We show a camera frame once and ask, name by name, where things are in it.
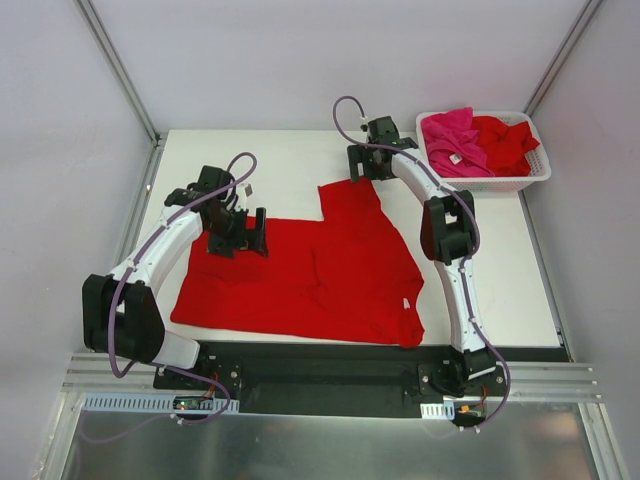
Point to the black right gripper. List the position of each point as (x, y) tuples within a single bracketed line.
[(364, 156)]

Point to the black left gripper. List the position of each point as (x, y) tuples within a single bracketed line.
[(245, 238)]

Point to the red t shirt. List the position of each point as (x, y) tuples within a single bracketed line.
[(505, 146), (348, 277)]

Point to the white perforated plastic basket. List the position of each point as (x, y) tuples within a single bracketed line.
[(538, 159)]

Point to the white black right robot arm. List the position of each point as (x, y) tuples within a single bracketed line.
[(449, 237)]

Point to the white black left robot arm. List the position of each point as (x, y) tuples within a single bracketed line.
[(121, 317)]

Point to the pink t shirt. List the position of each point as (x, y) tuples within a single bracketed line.
[(452, 147)]

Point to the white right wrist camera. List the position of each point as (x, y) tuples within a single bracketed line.
[(364, 122)]

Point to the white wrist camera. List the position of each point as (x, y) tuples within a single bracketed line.
[(364, 122), (243, 192)]

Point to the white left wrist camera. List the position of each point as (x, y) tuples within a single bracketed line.
[(243, 192)]

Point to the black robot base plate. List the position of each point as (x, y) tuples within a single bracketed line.
[(351, 380)]

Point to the left white cable duct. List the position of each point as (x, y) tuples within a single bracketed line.
[(158, 403)]

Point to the white cable duct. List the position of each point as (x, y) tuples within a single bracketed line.
[(438, 411), (158, 403)]

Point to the right white cable duct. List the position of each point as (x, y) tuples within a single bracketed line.
[(438, 411)]

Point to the left aluminium frame post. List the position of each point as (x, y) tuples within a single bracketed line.
[(106, 46)]

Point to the aluminium frame post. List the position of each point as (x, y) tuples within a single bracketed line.
[(580, 25), (106, 46)]

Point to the right aluminium frame post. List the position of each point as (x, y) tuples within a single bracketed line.
[(580, 25)]

